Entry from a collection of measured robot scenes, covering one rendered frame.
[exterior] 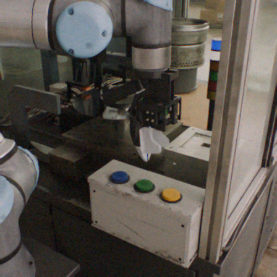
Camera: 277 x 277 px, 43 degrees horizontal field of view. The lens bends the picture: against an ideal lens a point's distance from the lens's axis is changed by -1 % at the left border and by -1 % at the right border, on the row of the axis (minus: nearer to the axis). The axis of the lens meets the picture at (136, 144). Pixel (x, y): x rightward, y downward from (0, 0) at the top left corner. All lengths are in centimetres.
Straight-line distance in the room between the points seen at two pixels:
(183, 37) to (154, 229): 114
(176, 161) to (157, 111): 33
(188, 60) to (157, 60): 114
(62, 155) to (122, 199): 37
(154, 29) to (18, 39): 24
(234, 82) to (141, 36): 18
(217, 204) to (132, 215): 20
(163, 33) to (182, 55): 113
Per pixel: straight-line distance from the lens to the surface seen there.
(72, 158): 112
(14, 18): 56
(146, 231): 84
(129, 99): 118
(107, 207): 88
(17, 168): 82
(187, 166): 98
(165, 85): 68
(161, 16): 66
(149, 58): 66
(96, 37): 51
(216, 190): 76
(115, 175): 85
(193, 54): 181
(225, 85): 66
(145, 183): 82
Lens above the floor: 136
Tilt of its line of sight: 27 degrees down
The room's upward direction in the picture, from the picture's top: straight up
